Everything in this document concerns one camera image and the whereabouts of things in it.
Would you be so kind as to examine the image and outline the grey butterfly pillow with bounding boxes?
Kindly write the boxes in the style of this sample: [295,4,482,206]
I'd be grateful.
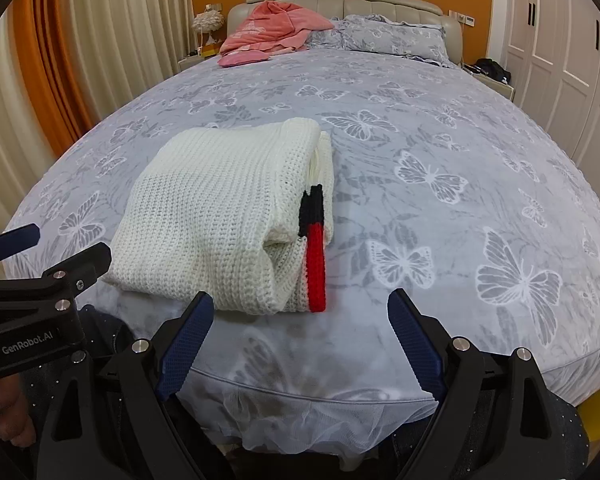
[306,17,351,52]
[339,14,451,67]

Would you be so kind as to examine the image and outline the bed with grey butterfly sheet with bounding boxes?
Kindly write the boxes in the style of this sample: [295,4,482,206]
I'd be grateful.
[2,45,600,456]

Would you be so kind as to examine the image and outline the person's dark speckled pants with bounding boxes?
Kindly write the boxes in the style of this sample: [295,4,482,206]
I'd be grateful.
[22,305,592,480]

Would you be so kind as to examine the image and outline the white nightstand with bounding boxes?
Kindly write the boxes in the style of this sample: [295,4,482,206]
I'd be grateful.
[177,50,222,74]
[462,65,516,104]

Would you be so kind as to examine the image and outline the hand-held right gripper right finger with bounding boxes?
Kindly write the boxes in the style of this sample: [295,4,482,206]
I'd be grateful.
[387,287,578,480]

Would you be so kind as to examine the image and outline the orange curtain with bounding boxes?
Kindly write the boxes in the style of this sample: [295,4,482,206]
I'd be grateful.
[10,0,95,137]

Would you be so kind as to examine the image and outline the pink cloth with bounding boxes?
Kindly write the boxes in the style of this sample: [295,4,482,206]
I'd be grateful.
[217,1,335,68]

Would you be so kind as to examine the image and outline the cream pleated curtain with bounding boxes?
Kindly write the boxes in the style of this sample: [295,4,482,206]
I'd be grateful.
[0,10,58,241]
[67,0,191,128]

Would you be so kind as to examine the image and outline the white feather table lamp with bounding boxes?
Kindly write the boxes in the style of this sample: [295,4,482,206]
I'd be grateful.
[192,4,226,56]

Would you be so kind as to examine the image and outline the beige padded headboard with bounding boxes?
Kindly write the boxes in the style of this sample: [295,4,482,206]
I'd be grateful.
[228,0,463,66]

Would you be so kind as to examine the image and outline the white panelled wardrobe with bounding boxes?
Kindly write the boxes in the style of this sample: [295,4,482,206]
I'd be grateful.
[500,0,600,221]

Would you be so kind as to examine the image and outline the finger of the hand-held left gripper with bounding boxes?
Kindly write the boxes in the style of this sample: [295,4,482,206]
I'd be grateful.
[0,223,41,281]
[42,241,113,294]

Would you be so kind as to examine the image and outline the person's left hand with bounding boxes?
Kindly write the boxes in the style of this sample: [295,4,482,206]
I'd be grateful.
[0,372,39,449]

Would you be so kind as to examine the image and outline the white red black knit sweater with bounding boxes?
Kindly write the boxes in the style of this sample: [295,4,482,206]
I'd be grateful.
[101,116,337,316]

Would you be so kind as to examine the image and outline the black bag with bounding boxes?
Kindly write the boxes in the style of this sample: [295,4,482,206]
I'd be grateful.
[464,58,512,85]

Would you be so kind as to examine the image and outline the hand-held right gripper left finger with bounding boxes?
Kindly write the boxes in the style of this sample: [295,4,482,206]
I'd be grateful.
[30,291,236,480]

